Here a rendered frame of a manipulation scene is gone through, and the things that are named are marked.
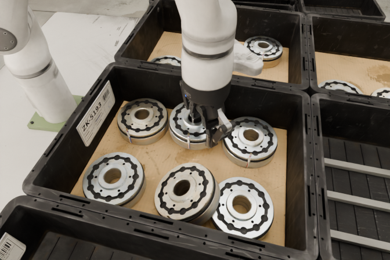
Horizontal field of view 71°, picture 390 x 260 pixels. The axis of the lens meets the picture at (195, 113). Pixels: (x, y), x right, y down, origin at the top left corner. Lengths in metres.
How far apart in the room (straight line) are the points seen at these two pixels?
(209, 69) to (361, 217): 0.36
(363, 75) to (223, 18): 0.55
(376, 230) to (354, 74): 0.40
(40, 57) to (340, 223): 0.66
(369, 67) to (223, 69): 0.54
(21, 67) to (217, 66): 0.46
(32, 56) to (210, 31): 0.46
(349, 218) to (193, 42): 0.38
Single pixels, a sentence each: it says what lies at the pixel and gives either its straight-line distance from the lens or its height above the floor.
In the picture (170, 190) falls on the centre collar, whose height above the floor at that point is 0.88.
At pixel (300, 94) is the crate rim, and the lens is 0.53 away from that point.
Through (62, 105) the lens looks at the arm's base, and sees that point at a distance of 0.78.
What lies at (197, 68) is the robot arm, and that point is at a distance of 0.36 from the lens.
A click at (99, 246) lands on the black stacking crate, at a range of 0.49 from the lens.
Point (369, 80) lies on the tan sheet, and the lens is 0.80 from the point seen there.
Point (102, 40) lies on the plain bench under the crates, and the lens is 1.11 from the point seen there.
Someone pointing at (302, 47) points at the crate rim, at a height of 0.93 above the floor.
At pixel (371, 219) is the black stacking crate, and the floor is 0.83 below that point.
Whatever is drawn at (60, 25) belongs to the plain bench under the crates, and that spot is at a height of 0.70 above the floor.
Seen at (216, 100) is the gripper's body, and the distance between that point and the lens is 0.40.
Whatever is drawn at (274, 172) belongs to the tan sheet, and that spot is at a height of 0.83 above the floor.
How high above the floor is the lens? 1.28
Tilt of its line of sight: 48 degrees down
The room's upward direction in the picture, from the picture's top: straight up
